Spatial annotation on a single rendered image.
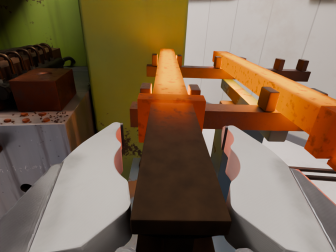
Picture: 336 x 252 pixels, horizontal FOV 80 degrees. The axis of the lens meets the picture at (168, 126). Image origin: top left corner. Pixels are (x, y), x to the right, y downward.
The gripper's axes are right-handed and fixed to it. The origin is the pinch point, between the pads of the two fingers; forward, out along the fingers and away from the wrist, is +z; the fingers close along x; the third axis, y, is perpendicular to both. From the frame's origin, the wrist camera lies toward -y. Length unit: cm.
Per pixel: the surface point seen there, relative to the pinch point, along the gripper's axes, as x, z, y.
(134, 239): -4.9, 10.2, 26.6
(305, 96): 11.4, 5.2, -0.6
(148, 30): -4.8, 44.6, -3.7
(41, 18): -46, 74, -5
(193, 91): 2.0, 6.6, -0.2
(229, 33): 76, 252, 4
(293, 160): 120, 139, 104
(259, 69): 12.0, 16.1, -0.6
